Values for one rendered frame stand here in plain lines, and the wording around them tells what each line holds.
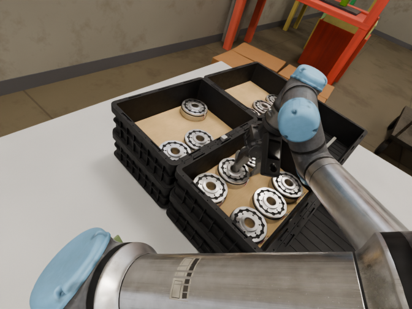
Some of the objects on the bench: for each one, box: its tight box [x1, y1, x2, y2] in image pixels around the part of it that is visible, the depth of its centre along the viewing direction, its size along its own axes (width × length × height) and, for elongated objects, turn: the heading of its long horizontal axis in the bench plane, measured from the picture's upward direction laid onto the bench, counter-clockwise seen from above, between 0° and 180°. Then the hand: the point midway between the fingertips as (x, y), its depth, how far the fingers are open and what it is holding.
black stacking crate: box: [112, 131, 176, 208], centre depth 89 cm, size 40×30×12 cm
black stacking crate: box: [166, 191, 224, 253], centre depth 78 cm, size 40×30×12 cm
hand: (243, 173), depth 75 cm, fingers open, 5 cm apart
